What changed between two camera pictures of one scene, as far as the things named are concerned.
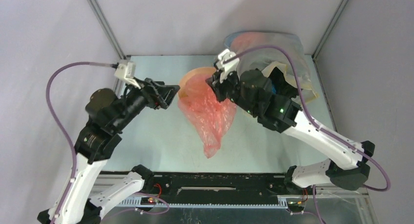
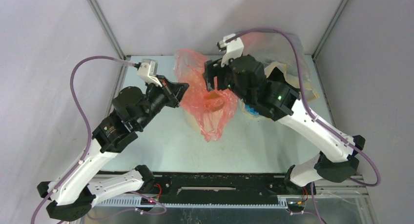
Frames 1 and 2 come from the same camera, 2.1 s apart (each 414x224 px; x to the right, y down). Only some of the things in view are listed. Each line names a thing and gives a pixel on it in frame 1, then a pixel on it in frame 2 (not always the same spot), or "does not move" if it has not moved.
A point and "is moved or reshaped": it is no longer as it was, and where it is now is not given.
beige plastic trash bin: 202,70 -> 192,119
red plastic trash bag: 208,116 is moved or reshaped
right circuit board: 297,207 does not move
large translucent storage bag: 263,50 does not move
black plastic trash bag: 279,85 does not move
